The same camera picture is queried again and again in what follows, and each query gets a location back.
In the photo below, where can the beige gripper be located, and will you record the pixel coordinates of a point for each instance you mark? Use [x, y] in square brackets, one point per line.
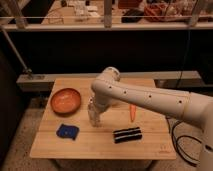
[94, 116]

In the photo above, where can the small speckled bottle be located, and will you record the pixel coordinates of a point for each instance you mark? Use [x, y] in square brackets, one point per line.
[91, 103]

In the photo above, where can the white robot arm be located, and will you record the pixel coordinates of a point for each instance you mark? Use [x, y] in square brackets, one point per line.
[192, 108]

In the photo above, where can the wooden table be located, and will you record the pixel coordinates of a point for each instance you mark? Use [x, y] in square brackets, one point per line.
[97, 142]

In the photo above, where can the orange bowl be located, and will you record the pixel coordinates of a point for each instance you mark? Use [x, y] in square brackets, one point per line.
[65, 101]

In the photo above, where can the blue cloth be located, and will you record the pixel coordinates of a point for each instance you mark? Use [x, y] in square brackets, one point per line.
[67, 131]

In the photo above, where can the orange carrot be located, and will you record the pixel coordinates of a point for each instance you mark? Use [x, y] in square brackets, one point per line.
[132, 112]

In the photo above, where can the black white striped cloth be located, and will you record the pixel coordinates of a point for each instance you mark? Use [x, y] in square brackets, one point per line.
[125, 135]

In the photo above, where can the grey base ledge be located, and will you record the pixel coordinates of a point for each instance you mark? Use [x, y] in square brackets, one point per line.
[167, 79]

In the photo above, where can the metal diagonal pole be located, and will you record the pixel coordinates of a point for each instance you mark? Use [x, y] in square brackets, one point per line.
[26, 69]

